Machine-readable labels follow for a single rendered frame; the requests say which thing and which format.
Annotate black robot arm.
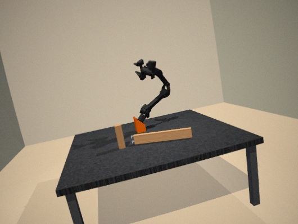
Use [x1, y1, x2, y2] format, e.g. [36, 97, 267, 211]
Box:
[138, 61, 170, 123]

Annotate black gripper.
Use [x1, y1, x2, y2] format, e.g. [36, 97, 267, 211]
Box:
[134, 59, 149, 80]

